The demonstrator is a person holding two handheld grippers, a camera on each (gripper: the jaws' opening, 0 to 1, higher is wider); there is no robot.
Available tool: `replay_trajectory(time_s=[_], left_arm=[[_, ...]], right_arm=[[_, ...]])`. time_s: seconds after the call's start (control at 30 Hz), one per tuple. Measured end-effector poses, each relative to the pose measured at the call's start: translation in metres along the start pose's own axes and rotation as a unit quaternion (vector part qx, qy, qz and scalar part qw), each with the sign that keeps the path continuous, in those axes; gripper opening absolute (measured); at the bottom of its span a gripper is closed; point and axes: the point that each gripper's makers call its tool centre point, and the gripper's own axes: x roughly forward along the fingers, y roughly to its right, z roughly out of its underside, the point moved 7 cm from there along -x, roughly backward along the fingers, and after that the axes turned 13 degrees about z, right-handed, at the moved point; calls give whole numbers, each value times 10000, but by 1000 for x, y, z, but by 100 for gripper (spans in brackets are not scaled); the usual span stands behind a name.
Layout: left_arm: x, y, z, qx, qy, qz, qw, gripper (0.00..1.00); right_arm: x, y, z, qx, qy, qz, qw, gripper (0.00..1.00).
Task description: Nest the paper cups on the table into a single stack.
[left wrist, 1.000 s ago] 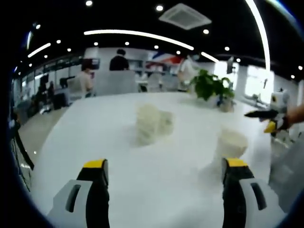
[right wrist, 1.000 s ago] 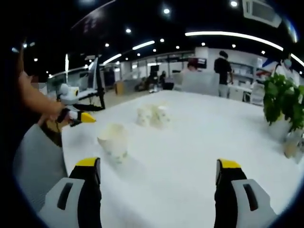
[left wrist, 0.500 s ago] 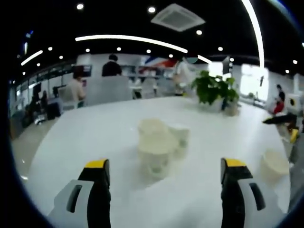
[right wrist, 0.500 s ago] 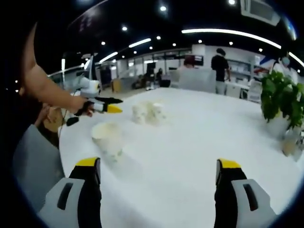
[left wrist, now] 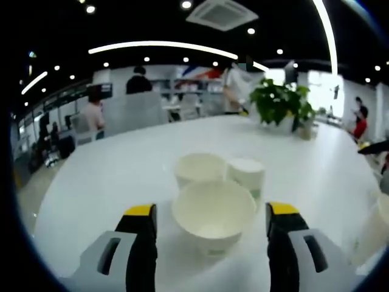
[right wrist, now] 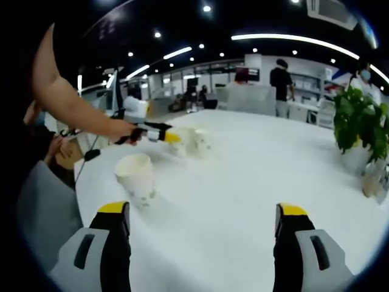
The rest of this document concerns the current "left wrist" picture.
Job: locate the dark wall screen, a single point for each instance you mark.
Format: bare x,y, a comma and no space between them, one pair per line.
100,91

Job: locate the grey partition screen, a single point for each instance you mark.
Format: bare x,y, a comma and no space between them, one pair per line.
144,109

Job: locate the green potted plant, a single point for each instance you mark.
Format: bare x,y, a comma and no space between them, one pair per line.
279,103

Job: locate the long curved ceiling light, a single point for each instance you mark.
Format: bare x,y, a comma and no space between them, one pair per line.
164,45

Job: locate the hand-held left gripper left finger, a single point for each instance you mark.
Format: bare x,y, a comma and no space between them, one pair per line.
141,258

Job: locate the dark hanging screen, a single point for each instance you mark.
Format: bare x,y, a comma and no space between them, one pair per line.
292,73

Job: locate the group of ceiling spotlights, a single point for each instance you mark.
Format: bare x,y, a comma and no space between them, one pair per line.
186,4

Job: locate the white table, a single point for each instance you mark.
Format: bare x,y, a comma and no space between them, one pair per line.
121,170

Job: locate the white chair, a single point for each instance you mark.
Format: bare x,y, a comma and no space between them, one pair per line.
80,129

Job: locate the small beige container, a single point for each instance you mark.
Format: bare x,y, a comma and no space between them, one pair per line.
306,132

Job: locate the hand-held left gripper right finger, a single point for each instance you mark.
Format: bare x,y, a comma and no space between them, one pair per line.
281,258

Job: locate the arched ceiling light strip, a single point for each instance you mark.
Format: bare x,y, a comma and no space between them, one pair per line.
329,33

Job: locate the short ceiling light strip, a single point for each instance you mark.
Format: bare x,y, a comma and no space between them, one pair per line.
34,82

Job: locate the ceiling air conditioner vent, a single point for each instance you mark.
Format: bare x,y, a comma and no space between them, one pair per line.
222,13

